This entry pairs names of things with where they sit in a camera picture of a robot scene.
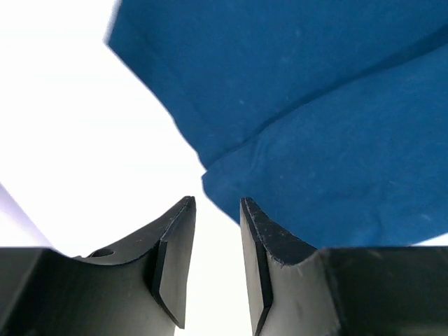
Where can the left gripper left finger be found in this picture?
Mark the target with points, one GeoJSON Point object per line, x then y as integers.
{"type": "Point", "coordinates": [135, 286]}

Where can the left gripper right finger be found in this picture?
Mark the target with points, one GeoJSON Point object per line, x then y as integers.
{"type": "Point", "coordinates": [296, 289]}

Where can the blue printed t-shirt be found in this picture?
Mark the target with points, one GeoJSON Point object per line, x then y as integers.
{"type": "Point", "coordinates": [331, 115]}

